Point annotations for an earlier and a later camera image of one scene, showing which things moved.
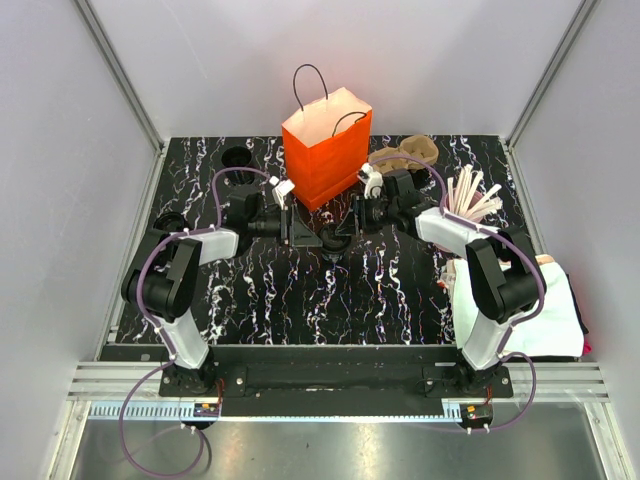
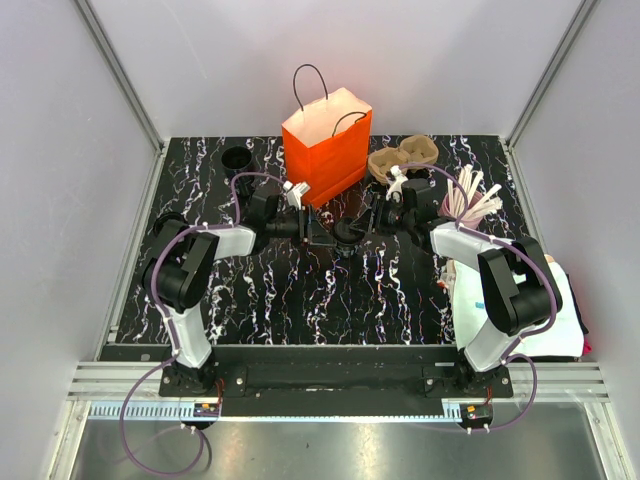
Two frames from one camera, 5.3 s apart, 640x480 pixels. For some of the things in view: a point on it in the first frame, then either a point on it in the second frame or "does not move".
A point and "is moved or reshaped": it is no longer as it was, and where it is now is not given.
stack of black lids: x=170 y=222 does not move
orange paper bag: x=326 y=147 does not move
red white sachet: x=442 y=284 does not move
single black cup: x=333 y=255 to x=346 y=251
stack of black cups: x=238 y=157 does not move
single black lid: x=332 y=241 is moved or reshaped
